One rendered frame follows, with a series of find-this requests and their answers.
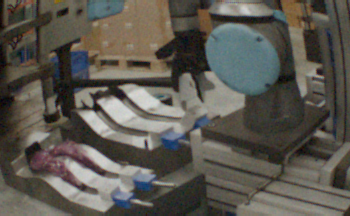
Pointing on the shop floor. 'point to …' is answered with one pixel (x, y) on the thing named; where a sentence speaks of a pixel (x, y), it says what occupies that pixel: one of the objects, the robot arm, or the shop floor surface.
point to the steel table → (26, 66)
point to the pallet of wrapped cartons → (135, 36)
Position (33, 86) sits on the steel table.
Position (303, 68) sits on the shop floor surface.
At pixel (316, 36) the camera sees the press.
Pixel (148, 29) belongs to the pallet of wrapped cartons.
